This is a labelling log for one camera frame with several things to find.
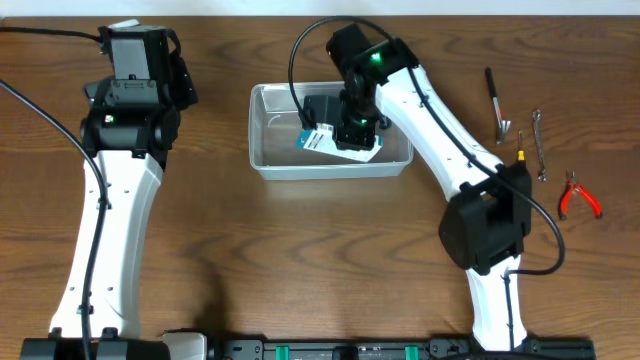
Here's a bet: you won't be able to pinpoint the blue white cardboard box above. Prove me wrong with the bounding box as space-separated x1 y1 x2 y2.
296 124 384 163

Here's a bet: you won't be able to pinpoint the clear plastic container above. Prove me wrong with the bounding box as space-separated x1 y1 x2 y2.
248 83 414 180

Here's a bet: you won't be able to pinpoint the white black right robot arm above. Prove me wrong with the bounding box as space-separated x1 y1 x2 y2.
326 37 532 351

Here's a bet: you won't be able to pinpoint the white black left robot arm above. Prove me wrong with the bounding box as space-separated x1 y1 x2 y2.
20 49 208 359

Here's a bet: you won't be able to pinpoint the black yellow screwdriver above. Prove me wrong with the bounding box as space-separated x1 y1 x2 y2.
517 130 526 163

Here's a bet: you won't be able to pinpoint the silver wrench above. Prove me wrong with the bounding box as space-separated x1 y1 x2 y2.
532 109 547 182

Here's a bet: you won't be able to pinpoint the small black-handled hammer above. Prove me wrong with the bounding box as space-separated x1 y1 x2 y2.
484 67 511 145

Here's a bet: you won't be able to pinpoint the red-handled pliers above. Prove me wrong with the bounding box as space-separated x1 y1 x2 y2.
557 170 604 221

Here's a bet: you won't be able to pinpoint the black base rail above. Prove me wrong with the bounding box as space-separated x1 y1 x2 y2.
207 337 597 360

